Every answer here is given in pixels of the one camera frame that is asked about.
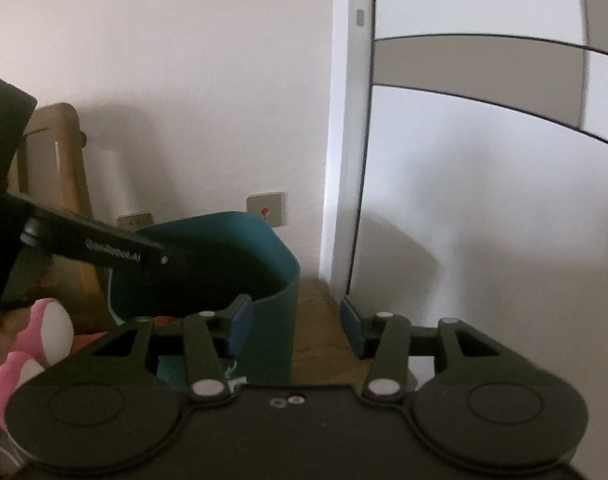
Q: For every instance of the pink white plush toy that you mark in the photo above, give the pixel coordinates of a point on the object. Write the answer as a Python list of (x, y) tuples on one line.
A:
[(48, 338)]

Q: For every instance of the wall socket with red dot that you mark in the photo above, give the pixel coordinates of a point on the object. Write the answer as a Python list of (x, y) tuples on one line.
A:
[(270, 207)]

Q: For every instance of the teal plastic trash bin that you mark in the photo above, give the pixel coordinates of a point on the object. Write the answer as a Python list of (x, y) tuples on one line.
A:
[(224, 255)]

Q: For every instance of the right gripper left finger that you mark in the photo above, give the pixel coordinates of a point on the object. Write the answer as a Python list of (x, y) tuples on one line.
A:
[(119, 398)]

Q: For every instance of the brown wooden nightstand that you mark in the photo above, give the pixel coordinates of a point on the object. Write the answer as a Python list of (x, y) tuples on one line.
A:
[(322, 354)]

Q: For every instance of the white wall outlet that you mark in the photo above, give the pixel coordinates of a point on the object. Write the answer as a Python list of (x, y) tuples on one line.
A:
[(135, 221)]

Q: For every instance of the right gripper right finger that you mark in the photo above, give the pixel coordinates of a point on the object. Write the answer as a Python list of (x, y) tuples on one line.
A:
[(469, 398)]

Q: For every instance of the white wardrobe door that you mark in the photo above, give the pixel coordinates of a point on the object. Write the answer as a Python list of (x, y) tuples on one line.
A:
[(467, 171)]

